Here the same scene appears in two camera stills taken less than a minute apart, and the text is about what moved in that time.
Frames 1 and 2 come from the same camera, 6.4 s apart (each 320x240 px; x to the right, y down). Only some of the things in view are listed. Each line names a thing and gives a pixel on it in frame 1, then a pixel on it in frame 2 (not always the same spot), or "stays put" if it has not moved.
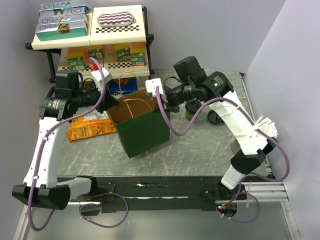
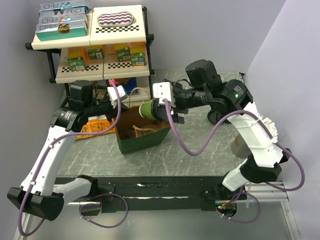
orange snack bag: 93,123 stays put
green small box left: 77,63 stays put
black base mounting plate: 163,195 stays put
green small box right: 123,54 stays put
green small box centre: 98,53 stays put
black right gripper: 169,106 → 175,109
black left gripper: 107,101 → 113,111
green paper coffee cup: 191,107 → 145,110
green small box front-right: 138,59 stays put
